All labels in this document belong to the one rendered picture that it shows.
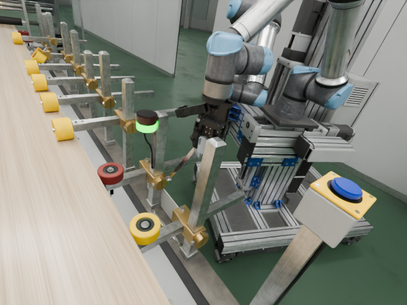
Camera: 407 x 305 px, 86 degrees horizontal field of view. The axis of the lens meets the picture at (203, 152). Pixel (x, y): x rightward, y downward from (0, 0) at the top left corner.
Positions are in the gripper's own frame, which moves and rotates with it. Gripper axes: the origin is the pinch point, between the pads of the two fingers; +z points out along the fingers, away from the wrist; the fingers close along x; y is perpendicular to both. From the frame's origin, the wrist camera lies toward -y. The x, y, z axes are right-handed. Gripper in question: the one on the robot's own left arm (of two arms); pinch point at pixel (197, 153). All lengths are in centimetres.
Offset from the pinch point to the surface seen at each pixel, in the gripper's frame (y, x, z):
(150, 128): -11.9, -9.5, -7.4
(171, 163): -13.5, 5.9, 14.3
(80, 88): -106, 30, 16
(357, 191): 36.2, -22.1, -22.0
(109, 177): -19.3, -18.8, 9.7
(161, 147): -11.5, -4.3, 1.3
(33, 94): -92, -3, 9
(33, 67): -115, 10, 4
